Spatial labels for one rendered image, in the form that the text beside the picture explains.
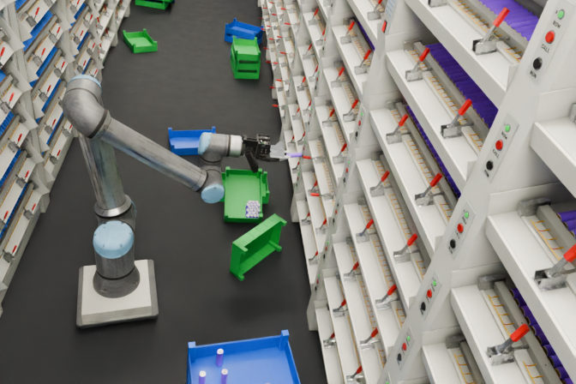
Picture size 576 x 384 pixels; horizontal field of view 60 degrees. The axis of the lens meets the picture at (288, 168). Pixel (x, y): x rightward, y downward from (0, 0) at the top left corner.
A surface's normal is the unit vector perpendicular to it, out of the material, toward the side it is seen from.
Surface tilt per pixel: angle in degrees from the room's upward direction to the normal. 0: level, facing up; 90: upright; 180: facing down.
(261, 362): 0
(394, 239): 17
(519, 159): 90
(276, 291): 0
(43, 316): 0
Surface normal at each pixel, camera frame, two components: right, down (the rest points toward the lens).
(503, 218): -0.15, -0.78
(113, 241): 0.15, -0.77
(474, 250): 0.10, 0.60
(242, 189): 0.17, -0.51
